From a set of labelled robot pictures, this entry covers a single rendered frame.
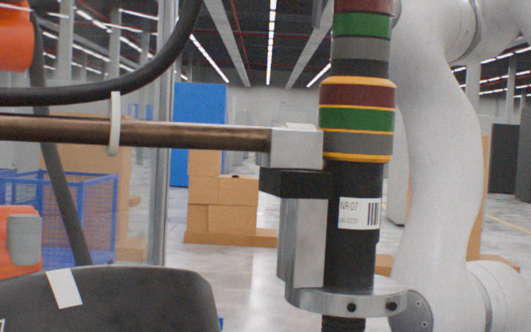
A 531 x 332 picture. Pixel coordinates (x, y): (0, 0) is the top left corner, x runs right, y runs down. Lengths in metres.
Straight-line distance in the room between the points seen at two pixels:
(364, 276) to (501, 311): 0.60
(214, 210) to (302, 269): 9.20
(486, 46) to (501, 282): 0.32
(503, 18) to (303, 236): 0.62
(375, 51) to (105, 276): 0.26
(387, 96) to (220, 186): 9.18
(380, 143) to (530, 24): 0.55
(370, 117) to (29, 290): 0.26
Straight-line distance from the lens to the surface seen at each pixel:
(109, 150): 0.38
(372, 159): 0.40
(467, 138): 1.00
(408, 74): 0.98
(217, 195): 9.58
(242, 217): 9.60
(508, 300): 1.02
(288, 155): 0.39
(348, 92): 0.40
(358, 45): 0.41
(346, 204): 0.40
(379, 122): 0.40
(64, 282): 0.54
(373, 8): 0.41
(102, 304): 0.53
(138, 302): 0.54
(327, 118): 0.41
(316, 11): 0.43
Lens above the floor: 1.54
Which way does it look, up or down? 3 degrees down
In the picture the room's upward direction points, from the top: 3 degrees clockwise
